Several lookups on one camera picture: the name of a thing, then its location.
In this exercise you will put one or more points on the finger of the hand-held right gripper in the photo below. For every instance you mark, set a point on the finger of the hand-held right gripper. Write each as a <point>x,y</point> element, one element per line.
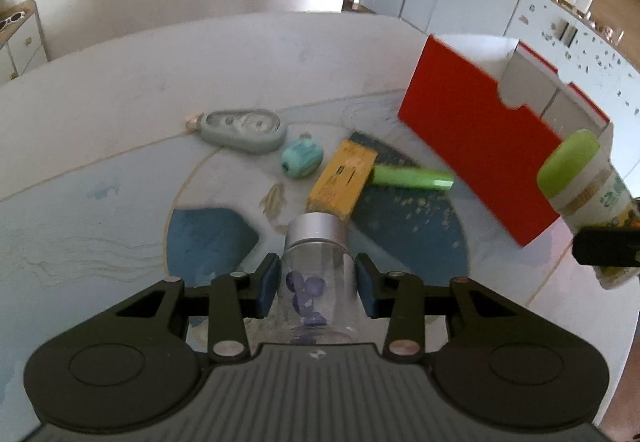
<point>610,247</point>

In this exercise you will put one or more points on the red and white cardboard box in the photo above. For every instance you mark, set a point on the red and white cardboard box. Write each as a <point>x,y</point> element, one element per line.
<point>470,136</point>

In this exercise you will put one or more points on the small yellow box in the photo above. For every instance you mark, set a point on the small yellow box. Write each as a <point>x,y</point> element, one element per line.
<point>342,179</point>

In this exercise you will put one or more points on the blue beads pile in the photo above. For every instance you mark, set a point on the blue beads pile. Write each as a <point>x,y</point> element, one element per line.
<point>306,294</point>

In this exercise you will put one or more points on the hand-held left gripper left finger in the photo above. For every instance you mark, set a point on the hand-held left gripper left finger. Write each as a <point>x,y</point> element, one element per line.
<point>267,285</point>

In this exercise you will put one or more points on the green highlighter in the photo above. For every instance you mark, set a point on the green highlighter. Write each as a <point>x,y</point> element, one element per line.
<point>410,178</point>

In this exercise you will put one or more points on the white sunglasses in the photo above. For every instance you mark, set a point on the white sunglasses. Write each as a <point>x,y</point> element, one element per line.
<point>11,20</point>

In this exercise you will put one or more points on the grey-green correction tape dispenser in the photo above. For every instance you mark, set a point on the grey-green correction tape dispenser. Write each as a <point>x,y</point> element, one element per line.
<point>245,131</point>

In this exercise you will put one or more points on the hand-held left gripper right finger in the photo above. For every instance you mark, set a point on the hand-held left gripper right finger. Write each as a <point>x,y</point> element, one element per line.
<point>366,288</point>

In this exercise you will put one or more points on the green-capped white bottle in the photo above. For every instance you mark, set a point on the green-capped white bottle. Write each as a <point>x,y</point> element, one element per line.
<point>575,166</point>

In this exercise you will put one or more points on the teal pencil sharpener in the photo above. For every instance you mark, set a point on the teal pencil sharpener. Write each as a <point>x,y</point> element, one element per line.
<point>302,157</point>

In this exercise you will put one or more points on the glass jar with silver lid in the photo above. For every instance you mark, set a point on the glass jar with silver lid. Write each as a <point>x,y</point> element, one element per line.
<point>316,232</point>

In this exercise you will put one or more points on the wooden side cabinet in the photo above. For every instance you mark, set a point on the wooden side cabinet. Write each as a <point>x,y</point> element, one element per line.
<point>22,46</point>

